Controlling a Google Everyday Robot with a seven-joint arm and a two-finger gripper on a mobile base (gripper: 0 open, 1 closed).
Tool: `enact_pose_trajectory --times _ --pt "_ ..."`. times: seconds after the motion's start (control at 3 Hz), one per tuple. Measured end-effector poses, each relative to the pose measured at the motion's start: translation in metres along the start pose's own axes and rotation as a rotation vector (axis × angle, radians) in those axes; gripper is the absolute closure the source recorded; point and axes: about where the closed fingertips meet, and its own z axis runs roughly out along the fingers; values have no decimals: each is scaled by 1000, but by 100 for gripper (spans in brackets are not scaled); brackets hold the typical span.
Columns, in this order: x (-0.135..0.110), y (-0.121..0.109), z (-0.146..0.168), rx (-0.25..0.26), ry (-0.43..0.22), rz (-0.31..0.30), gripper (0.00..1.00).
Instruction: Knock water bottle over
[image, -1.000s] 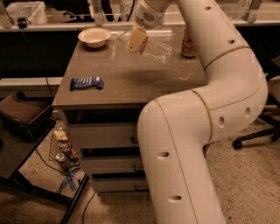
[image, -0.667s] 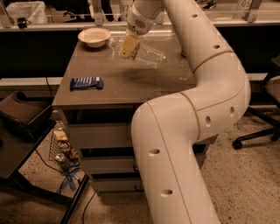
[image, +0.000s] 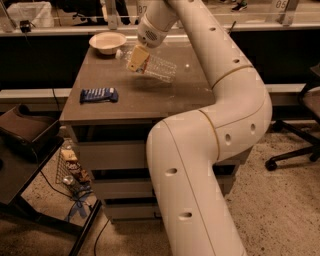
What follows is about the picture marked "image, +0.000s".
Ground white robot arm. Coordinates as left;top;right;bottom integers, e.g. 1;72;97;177
128;0;272;256

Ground black side table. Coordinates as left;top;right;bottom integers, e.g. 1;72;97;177
0;136;101;256

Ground brown black tray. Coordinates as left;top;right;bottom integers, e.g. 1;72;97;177
0;104;60;162

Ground wire basket with snacks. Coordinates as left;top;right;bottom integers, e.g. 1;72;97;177
55;145;91;196

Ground white ceramic bowl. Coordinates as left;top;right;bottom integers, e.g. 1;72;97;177
89;32;127;55

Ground clear plastic water bottle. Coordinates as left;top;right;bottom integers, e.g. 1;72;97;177
116;50;177;83

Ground grey drawer cabinet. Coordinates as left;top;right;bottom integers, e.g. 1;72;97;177
59;32;254;224

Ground bottom grey drawer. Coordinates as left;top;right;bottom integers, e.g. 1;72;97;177
104;197;161;221

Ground black office chair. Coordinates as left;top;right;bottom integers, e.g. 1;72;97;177
265;63;320;171

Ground black floor cable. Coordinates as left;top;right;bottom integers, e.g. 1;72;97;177
93;218;111;256

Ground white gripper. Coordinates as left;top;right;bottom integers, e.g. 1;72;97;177
126;0;178;74

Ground blue snack bar wrapper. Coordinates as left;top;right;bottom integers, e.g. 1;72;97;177
80;87;118;104

